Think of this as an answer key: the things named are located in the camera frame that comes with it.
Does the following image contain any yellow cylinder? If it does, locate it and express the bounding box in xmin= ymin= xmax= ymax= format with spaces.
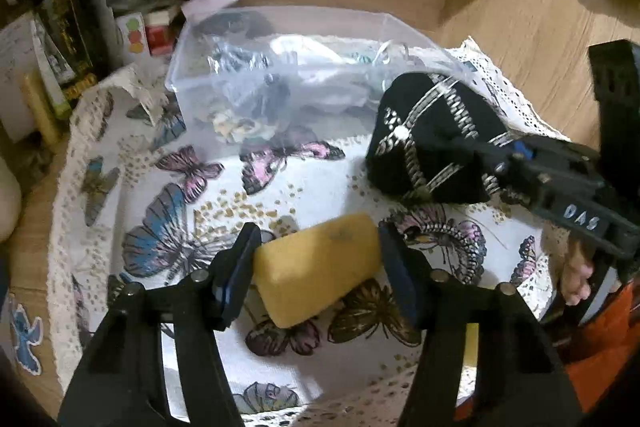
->
xmin=21 ymin=74 xmax=63 ymax=146

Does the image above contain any red small box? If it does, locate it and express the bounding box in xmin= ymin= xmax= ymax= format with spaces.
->
xmin=146 ymin=23 xmax=176 ymax=56

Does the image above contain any yellow sponge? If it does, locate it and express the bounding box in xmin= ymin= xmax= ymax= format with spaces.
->
xmin=251 ymin=214 xmax=384 ymax=330

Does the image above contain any orange cloth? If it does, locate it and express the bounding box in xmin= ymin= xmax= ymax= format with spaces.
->
xmin=452 ymin=274 xmax=640 ymax=423

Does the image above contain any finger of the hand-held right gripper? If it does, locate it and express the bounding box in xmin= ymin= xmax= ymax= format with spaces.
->
xmin=482 ymin=167 xmax=548 ymax=210
xmin=434 ymin=137 xmax=533 ymax=170

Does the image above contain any clear plastic storage box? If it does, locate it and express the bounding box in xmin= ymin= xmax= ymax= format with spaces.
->
xmin=165 ymin=6 xmax=473 ymax=148

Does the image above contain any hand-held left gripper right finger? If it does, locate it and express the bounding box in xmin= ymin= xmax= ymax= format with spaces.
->
xmin=378 ymin=220 xmax=585 ymax=427

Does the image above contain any blue cartoon sticker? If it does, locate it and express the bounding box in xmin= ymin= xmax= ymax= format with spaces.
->
xmin=9 ymin=304 xmax=46 ymax=377

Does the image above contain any white box with coloured dots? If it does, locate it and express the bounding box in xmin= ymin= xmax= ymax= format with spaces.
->
xmin=116 ymin=13 xmax=150 ymax=66

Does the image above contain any person's right hand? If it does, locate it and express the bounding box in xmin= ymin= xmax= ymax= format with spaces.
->
xmin=560 ymin=237 xmax=599 ymax=308

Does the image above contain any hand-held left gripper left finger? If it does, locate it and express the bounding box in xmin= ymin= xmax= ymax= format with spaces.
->
xmin=57 ymin=222 xmax=263 ymax=427

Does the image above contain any butterfly print cloth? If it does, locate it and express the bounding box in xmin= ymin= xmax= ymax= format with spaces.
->
xmin=47 ymin=36 xmax=573 ymax=427

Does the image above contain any black cap with silver trim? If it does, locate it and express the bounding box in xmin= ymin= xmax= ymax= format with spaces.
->
xmin=364 ymin=72 xmax=522 ymax=206

